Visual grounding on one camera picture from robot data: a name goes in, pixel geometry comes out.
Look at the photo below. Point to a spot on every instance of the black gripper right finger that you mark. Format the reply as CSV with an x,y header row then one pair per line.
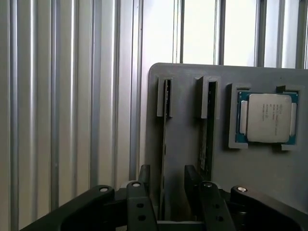
x,y
216,204

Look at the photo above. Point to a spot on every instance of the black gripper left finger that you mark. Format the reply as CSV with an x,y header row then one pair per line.
x,y
134,204

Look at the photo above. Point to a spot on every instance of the green RAM stick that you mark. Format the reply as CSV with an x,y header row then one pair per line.
x,y
165,134
206,134

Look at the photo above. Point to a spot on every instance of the grey plastic parts rack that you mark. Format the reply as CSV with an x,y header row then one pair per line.
x,y
252,173

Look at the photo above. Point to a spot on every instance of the silver CPU with blue edge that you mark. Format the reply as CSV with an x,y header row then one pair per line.
x,y
268,117

